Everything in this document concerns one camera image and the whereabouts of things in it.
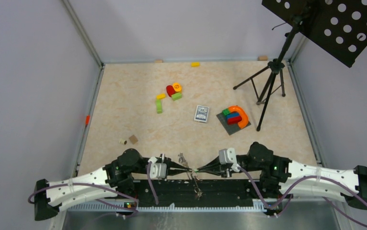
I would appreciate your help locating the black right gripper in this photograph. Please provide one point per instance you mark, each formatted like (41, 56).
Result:
(219, 169)

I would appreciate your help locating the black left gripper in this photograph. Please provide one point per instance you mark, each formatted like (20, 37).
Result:
(170, 164)

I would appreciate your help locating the perforated metal keyring plate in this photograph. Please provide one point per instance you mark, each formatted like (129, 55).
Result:
(191, 175)

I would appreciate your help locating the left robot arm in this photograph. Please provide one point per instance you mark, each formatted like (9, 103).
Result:
(113, 179)

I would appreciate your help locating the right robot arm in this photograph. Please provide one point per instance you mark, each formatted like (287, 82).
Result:
(281, 176)

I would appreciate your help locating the grey lego baseplate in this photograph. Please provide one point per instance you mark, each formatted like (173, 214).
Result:
(230, 129)

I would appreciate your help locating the small wooden hexagon block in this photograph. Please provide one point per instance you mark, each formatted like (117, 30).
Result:
(133, 139)

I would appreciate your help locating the red lego brick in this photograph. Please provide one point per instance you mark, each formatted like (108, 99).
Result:
(234, 120)

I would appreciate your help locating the orange curved lego tube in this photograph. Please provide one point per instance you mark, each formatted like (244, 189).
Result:
(245, 119)

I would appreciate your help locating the blue lego brick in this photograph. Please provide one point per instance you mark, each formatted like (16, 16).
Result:
(232, 115)

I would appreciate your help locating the playing card deck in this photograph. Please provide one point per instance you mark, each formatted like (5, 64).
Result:
(201, 114)

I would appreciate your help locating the green lego brick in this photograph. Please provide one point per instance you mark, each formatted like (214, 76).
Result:
(226, 112)

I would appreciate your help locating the green rectangular block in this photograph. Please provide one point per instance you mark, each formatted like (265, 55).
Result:
(176, 96)

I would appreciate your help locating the yellow rectangular block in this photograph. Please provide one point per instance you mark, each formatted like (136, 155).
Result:
(161, 96)

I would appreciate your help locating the red cylinder block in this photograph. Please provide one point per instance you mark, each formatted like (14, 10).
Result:
(170, 90)

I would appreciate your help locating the orange round block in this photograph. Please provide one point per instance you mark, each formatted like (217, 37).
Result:
(177, 87)

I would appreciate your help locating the yellow block at far edge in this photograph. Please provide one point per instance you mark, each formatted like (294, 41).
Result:
(195, 64)

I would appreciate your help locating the black tripod stand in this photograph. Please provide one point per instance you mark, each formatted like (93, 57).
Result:
(276, 67)

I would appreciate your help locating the black perforated panel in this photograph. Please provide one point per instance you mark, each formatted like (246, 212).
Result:
(337, 26)

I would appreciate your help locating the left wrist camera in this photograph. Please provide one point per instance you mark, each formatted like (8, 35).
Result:
(156, 170)

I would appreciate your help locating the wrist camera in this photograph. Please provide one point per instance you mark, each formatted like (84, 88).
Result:
(156, 170)
(229, 156)

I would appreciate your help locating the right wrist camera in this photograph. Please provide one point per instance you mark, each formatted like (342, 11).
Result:
(229, 156)

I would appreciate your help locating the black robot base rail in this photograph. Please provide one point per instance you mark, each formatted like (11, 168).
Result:
(185, 193)

